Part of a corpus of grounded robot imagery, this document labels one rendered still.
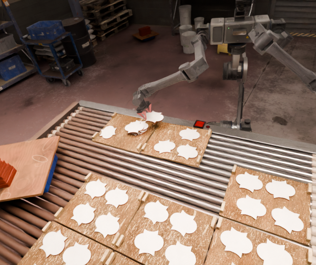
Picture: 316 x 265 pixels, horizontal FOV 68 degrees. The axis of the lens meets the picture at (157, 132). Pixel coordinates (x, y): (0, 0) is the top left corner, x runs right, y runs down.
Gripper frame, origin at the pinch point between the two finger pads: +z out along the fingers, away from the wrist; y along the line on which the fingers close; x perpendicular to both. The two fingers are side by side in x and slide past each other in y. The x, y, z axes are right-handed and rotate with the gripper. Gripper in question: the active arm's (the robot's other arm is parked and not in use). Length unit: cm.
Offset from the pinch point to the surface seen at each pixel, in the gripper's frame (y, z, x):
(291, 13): -447, 89, 75
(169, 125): -5.3, 15.1, 10.4
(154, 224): 71, 21, 31
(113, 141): 22.1, 5.2, -22.6
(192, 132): -1.4, 19.7, 29.1
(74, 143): 32, -2, -52
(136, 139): 15.6, 10.0, -6.6
